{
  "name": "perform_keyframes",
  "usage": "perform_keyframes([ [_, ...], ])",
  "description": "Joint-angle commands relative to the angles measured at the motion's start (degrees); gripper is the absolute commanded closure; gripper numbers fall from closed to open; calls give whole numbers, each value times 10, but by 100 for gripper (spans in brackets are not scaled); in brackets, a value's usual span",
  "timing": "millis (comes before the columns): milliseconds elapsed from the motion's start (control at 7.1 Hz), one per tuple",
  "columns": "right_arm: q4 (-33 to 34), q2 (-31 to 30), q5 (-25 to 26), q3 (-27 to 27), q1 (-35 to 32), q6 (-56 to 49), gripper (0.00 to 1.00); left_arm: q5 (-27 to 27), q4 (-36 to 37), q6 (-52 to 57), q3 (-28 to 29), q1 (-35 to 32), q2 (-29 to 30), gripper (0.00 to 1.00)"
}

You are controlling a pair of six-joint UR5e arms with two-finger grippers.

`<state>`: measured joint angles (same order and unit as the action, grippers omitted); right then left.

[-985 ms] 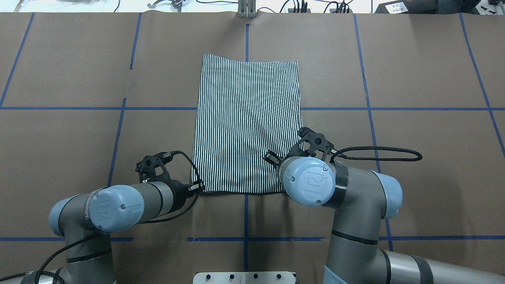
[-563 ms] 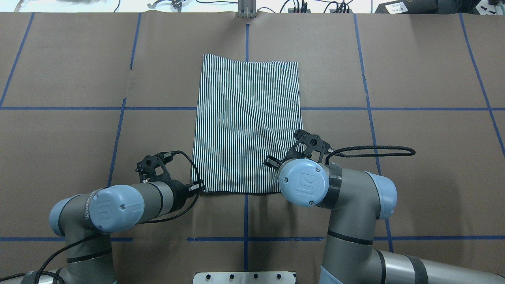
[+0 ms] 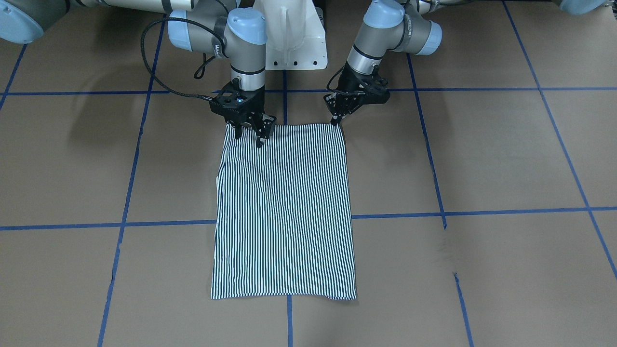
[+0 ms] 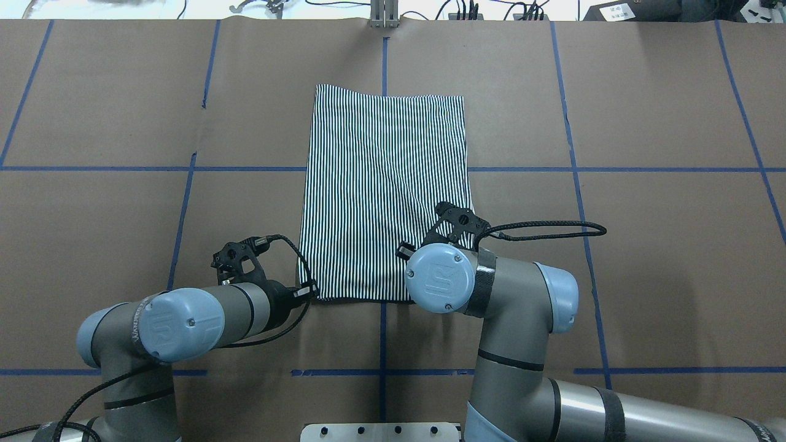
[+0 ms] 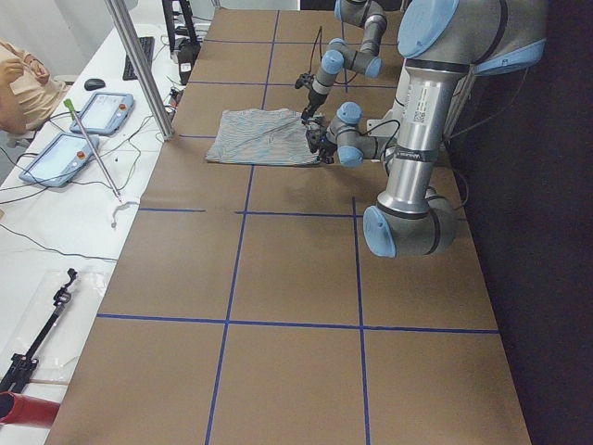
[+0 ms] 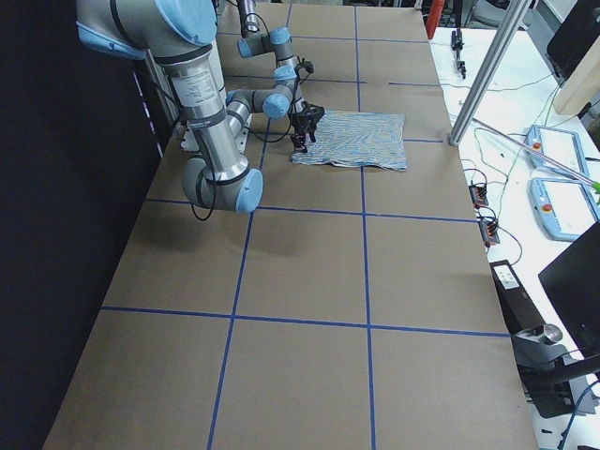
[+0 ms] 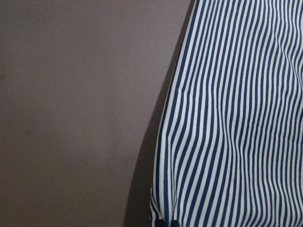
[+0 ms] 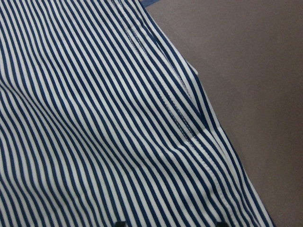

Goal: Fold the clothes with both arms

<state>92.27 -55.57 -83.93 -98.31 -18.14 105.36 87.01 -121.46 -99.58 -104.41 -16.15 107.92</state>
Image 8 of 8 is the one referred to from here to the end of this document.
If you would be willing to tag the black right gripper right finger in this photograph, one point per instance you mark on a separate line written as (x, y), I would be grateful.
(222, 224)

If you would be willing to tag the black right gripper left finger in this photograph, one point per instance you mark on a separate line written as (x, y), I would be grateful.
(120, 224)

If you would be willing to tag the navy white striped polo shirt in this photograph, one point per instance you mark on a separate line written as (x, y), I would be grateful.
(103, 120)

